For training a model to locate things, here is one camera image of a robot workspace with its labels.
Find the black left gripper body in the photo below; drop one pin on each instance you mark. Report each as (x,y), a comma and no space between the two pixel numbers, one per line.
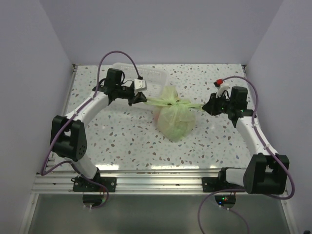
(132,100)

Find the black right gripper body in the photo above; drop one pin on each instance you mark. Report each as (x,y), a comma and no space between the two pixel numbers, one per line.
(219,105)

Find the red fake tomato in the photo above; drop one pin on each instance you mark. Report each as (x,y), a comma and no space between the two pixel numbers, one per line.
(156,115)

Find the light green avocado plastic bag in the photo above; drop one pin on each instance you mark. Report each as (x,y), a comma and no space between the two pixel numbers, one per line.
(176,119)

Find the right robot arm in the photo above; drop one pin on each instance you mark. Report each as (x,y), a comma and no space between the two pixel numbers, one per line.
(265,173)

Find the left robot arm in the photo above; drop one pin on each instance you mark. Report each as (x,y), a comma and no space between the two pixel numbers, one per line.
(68,136)

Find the white plastic mesh basket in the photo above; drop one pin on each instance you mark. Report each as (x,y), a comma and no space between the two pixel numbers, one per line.
(155,78)

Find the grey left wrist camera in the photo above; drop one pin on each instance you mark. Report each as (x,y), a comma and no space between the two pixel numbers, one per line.
(140,85)

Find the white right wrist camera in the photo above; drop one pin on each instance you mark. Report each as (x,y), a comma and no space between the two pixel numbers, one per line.
(221,87)

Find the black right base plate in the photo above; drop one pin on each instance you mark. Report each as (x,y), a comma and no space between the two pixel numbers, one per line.
(213,184)

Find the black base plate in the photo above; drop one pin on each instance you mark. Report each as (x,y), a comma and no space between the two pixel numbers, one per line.
(100,184)
(213,184)

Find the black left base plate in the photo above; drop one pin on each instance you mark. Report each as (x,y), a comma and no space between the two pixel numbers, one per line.
(100,184)

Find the aluminium rail frame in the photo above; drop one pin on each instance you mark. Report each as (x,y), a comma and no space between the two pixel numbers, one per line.
(124,142)

